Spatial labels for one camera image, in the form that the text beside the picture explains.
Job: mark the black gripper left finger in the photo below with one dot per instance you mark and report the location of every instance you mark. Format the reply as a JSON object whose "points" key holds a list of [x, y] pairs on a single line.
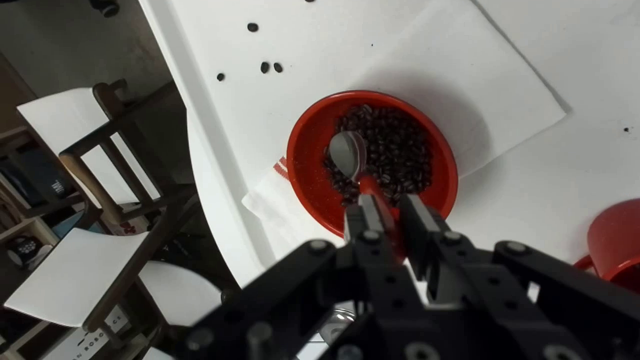
{"points": [[370, 270]]}

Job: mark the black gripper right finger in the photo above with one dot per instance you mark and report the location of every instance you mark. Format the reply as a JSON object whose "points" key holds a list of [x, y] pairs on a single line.
{"points": [[426, 236]]}

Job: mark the coffee bean pile in bowl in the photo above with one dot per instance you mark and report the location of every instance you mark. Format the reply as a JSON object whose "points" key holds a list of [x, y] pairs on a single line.
{"points": [[401, 147]]}

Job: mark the red bowl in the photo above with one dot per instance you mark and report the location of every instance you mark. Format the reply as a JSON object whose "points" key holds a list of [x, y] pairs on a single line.
{"points": [[307, 160]]}

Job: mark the red mug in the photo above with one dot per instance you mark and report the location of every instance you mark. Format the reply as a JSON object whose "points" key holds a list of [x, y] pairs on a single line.
{"points": [[617, 232]]}

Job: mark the white paper napkin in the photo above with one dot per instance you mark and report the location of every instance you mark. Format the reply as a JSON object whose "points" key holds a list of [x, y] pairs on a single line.
{"points": [[480, 81]]}

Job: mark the loose coffee bean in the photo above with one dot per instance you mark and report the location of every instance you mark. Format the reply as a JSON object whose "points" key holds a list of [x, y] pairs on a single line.
{"points": [[252, 27], [220, 76], [278, 67], [264, 67]]}

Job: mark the white plastic tray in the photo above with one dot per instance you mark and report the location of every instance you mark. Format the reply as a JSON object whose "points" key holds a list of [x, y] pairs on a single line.
{"points": [[601, 67]]}

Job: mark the white power strip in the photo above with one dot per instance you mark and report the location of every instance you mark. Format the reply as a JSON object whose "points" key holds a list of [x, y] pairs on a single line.
{"points": [[87, 337]]}

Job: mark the wooden chair white seat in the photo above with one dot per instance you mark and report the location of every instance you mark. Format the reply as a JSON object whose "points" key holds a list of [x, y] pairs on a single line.
{"points": [[81, 126], [72, 273]]}

